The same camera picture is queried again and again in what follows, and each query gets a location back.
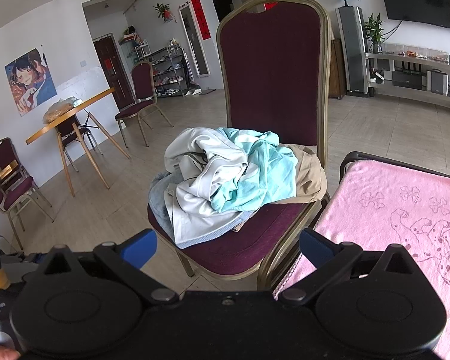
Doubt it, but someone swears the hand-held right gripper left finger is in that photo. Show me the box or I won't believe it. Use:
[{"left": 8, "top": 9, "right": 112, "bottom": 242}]
[{"left": 34, "top": 228, "right": 181, "bottom": 306}]

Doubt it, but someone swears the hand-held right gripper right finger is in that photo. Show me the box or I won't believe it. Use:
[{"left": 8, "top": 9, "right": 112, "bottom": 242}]
[{"left": 279, "top": 228, "right": 424, "bottom": 306}]

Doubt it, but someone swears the teal t-shirt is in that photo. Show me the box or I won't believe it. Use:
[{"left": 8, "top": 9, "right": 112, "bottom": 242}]
[{"left": 209, "top": 127, "right": 299, "bottom": 212}]

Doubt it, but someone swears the light blue garment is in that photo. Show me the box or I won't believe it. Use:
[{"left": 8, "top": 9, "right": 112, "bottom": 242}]
[{"left": 148, "top": 170, "right": 254, "bottom": 249}]

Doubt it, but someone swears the pink printed blanket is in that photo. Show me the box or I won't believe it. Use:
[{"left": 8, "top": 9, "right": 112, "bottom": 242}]
[{"left": 272, "top": 159, "right": 450, "bottom": 360}]

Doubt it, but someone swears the white garment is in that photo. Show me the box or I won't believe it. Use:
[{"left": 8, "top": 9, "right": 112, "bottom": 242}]
[{"left": 164, "top": 127, "right": 250, "bottom": 249}]

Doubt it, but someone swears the maroon banquet chair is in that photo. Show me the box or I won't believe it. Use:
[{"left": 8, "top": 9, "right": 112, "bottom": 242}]
[
  {"left": 0, "top": 137, "right": 36, "bottom": 196},
  {"left": 115, "top": 61, "right": 173, "bottom": 148},
  {"left": 55, "top": 114, "right": 98, "bottom": 166},
  {"left": 0, "top": 172, "right": 55, "bottom": 233},
  {"left": 147, "top": 0, "right": 331, "bottom": 291}
]

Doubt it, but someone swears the wooden dining table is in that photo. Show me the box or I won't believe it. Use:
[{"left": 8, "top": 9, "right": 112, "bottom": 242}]
[{"left": 25, "top": 87, "right": 132, "bottom": 197}]

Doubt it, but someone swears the plastic bag of bread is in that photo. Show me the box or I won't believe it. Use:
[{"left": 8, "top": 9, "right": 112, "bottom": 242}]
[{"left": 42, "top": 97, "right": 86, "bottom": 124}]

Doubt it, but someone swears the metal shoe rack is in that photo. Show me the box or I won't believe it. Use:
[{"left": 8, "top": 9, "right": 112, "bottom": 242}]
[{"left": 150, "top": 45, "right": 186, "bottom": 98}]

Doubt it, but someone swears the wooden cabinet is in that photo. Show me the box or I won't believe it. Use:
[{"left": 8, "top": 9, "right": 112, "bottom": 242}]
[{"left": 328, "top": 38, "right": 347, "bottom": 101}]

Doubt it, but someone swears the dark red door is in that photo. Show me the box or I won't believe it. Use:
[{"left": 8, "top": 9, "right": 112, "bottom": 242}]
[{"left": 93, "top": 34, "right": 136, "bottom": 111}]

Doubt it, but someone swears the grey tower speaker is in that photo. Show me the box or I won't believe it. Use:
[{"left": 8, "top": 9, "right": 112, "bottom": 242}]
[{"left": 335, "top": 6, "right": 370, "bottom": 98}]

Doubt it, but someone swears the small grey speaker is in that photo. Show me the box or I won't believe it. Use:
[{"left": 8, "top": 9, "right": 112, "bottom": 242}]
[{"left": 427, "top": 69, "right": 450, "bottom": 95}]

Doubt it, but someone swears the metal television stand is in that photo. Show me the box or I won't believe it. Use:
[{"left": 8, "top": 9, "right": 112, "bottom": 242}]
[{"left": 365, "top": 43, "right": 450, "bottom": 111}]

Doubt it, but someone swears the standing mirror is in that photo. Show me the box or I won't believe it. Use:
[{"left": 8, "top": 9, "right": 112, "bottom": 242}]
[{"left": 178, "top": 3, "right": 211, "bottom": 79}]

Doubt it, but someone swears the potted bamboo plant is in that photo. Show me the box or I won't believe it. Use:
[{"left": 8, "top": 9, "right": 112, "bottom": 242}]
[{"left": 363, "top": 12, "right": 386, "bottom": 54}]

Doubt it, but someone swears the hanging potted plant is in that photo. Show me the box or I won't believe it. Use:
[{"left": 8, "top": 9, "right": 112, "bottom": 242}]
[{"left": 152, "top": 3, "right": 172, "bottom": 21}]

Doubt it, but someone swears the wall poster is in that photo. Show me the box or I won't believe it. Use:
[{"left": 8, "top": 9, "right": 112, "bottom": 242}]
[{"left": 4, "top": 48, "right": 58, "bottom": 118}]

